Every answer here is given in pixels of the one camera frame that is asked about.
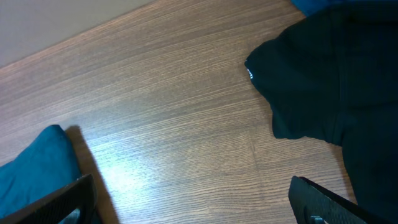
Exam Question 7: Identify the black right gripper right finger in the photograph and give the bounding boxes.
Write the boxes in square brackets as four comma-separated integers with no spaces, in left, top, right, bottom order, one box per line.
[289,176,388,224]

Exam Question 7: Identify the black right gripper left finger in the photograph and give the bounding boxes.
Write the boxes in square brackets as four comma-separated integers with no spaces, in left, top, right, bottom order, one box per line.
[1,174,98,224]

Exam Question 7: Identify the blue shorts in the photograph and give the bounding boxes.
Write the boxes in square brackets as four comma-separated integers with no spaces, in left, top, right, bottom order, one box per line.
[0,124,103,224]

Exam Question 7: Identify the black t-shirt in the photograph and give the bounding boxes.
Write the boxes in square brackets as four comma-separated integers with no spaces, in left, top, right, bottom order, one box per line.
[245,1,397,223]

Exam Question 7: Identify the blue garment under black shirt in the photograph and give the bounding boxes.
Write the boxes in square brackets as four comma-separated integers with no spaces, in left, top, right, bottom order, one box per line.
[291,0,345,16]

